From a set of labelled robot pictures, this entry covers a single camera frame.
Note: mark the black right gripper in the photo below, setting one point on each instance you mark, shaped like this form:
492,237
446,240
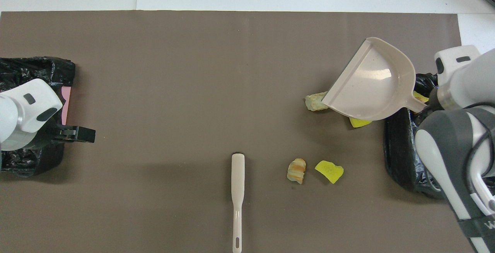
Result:
435,98

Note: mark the small yellow sponge piece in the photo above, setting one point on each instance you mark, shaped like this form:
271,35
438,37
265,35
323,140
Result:
420,97

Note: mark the beige plastic dustpan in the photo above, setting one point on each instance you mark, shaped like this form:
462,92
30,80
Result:
371,86

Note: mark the beige brush black bristles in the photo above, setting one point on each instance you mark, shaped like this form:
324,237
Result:
238,175

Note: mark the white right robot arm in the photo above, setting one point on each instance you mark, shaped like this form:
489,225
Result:
464,82

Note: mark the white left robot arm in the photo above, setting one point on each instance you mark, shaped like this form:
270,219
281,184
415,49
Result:
23,110

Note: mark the pink bin with black bag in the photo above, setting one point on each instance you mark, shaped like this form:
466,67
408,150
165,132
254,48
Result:
23,164

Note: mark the bin lined with black bag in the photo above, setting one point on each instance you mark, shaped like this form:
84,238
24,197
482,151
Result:
398,160

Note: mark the notched yellow sponge piece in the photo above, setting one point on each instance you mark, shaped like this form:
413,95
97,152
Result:
359,122

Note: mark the brown table mat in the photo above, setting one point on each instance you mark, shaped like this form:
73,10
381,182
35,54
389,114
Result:
154,71

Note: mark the pale beige sponge chunk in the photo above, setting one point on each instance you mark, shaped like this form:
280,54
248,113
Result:
315,102

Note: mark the flat yellow sponge piece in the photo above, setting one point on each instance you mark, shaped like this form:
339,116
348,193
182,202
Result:
330,171

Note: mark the orange striped sponge piece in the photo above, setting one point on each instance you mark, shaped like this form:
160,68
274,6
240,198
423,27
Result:
296,171

